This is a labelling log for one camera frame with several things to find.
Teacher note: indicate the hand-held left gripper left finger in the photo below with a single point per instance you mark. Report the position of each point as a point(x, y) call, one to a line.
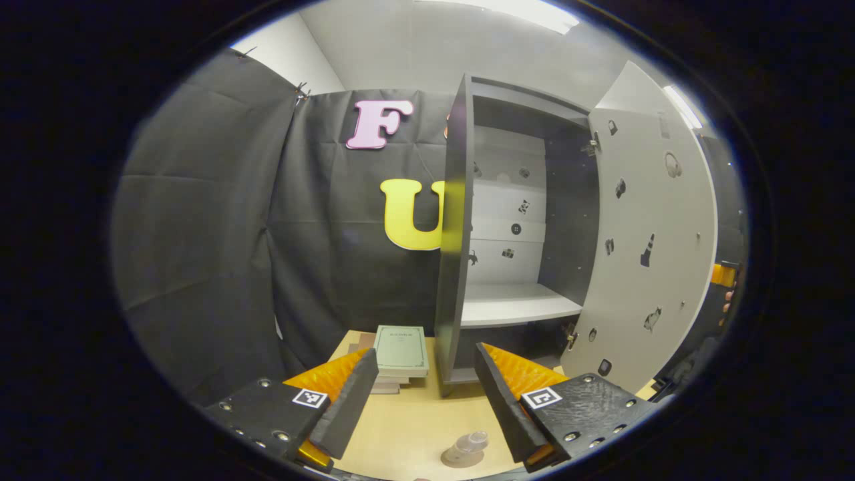
point(353, 401)

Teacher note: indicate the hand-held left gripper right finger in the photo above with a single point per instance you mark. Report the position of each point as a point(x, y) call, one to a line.
point(501, 401)

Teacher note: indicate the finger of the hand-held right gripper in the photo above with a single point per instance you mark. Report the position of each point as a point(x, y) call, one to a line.
point(723, 275)

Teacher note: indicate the clear bottle with red label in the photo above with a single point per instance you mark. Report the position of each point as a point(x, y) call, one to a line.
point(473, 442)

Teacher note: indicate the beige cabinet door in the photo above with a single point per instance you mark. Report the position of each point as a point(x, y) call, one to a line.
point(654, 214)

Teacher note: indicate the dark grey cabinet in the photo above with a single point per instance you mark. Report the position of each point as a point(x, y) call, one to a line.
point(454, 267)

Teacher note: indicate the pale cabinet shelf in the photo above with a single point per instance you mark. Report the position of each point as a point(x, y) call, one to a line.
point(514, 304)

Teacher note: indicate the brown book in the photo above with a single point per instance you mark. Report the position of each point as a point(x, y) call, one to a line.
point(364, 341)

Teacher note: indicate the small ceiling light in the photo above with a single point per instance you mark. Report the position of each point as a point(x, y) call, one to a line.
point(682, 107)

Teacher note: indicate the black backdrop cloth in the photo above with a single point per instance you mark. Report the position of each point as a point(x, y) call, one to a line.
point(214, 234)

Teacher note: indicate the long ceiling light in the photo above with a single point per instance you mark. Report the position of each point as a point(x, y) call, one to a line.
point(521, 12)

